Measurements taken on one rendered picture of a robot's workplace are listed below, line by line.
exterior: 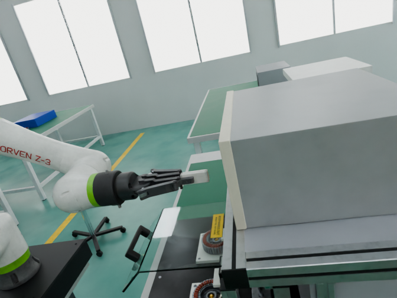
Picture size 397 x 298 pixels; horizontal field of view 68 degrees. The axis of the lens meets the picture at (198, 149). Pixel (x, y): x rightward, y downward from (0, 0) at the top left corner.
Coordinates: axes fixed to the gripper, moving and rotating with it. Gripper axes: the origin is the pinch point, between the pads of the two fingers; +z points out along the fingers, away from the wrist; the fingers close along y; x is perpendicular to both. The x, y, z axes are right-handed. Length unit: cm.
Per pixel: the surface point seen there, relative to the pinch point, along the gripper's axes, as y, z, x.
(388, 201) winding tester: 14.0, 39.2, -3.3
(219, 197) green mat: -59, -6, -43
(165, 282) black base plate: -5.8, -20.4, -41.1
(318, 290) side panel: 25.3, 23.5, -12.3
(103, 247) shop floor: -122, -125, -119
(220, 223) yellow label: 4.5, 4.7, -11.4
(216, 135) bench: -153, -14, -45
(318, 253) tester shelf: 22.7, 24.3, -6.5
